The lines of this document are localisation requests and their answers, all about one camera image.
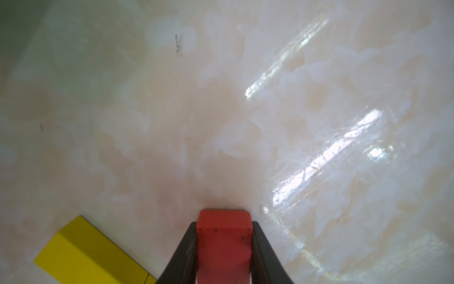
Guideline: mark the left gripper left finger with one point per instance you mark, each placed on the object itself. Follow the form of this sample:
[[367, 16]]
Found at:
[[182, 267]]

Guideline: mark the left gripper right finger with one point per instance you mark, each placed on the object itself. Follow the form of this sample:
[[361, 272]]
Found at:
[[265, 265]]

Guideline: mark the red block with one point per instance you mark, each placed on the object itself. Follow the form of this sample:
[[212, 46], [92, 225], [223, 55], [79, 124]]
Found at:
[[224, 246]]

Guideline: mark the yellow block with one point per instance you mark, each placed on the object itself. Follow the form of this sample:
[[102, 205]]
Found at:
[[80, 254], [150, 280]]

